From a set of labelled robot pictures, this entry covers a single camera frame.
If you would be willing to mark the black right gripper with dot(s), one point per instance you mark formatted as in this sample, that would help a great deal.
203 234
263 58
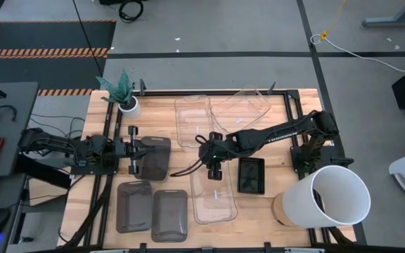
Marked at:
218 151

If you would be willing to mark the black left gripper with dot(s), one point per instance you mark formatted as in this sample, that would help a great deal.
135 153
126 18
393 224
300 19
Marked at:
132 149

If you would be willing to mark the clear plastic basket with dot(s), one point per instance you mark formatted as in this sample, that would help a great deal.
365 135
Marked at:
241 109
192 119
213 200

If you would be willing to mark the smoke grey plastic basket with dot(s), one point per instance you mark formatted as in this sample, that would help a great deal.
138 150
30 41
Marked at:
169 218
134 211
158 165

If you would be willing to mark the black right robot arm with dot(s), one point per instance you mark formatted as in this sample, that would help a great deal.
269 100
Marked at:
276 131

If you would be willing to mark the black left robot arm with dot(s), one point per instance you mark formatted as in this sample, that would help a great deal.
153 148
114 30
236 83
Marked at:
58 144

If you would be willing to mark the green plant in white pot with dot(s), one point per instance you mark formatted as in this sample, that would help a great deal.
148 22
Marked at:
129 108

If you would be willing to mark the white light bar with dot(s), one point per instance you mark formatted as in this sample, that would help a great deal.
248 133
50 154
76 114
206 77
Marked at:
111 251
304 250

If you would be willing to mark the grey desk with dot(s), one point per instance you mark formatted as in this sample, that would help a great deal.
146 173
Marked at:
16 105

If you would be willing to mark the black mat with hazard stripes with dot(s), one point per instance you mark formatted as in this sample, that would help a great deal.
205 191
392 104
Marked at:
48 35

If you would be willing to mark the grey metal table leg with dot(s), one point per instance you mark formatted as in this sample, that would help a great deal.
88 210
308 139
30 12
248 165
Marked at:
392 22

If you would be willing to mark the black upright frame post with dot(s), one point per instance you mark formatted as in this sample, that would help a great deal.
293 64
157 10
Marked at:
272 89
267 246
142 87
142 247

